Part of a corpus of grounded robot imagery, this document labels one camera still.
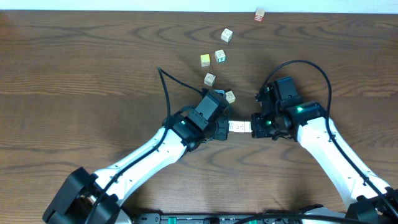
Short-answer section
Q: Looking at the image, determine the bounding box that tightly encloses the white block red side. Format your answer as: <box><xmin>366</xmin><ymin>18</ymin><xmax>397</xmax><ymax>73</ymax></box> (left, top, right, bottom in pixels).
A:
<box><xmin>228</xmin><ymin>121</ymin><xmax>234</xmax><ymax>132</ymax></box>

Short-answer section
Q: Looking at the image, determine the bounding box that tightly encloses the white block orange print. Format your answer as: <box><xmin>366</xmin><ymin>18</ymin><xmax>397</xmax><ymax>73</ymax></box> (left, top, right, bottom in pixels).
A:
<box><xmin>234</xmin><ymin>121</ymin><xmax>246</xmax><ymax>133</ymax></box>

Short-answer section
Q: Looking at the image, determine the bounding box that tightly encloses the white block red print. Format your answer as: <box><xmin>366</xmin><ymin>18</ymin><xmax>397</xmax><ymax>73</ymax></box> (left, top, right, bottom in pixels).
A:
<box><xmin>244</xmin><ymin>121</ymin><xmax>252</xmax><ymax>133</ymax></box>

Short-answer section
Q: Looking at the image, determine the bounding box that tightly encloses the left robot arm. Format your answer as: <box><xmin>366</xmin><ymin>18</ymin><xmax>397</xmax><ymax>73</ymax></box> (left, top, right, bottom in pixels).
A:
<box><xmin>42</xmin><ymin>90</ymin><xmax>229</xmax><ymax>223</ymax></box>

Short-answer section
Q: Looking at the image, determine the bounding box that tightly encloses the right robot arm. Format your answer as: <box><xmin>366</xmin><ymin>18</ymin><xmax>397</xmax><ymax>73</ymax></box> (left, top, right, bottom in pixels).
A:
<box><xmin>251</xmin><ymin>77</ymin><xmax>397</xmax><ymax>223</ymax></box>

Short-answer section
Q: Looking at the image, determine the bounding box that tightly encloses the white block yellow print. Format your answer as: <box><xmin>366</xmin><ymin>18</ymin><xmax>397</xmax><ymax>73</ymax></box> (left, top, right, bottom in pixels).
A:
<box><xmin>225</xmin><ymin>91</ymin><xmax>236</xmax><ymax>104</ymax></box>

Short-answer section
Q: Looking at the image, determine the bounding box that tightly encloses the white block with cross print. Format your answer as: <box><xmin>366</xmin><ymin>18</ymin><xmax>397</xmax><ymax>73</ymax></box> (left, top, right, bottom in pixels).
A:
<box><xmin>204</xmin><ymin>73</ymin><xmax>216</xmax><ymax>86</ymax></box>

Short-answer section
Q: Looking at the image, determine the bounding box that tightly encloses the yellow wooden block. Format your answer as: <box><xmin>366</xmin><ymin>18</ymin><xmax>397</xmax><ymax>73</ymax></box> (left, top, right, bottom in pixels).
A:
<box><xmin>200</xmin><ymin>54</ymin><xmax>211</xmax><ymax>67</ymax></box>

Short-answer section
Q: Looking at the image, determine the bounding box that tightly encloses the white block teal side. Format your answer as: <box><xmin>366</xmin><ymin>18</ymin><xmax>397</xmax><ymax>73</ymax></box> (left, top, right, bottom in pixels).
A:
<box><xmin>215</xmin><ymin>49</ymin><xmax>226</xmax><ymax>63</ymax></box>

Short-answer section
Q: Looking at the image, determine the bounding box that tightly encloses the white block with green print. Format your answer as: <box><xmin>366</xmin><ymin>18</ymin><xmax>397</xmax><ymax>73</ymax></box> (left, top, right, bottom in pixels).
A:
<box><xmin>221</xmin><ymin>28</ymin><xmax>233</xmax><ymax>42</ymax></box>

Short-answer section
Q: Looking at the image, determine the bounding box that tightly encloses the red block at table edge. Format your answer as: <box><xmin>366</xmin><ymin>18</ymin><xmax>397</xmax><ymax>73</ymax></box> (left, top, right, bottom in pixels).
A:
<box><xmin>254</xmin><ymin>8</ymin><xmax>265</xmax><ymax>22</ymax></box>

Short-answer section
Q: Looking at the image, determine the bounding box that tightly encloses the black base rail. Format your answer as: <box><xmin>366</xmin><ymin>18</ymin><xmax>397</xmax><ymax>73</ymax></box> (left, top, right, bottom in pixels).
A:
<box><xmin>131</xmin><ymin>213</ymin><xmax>364</xmax><ymax>224</ymax></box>

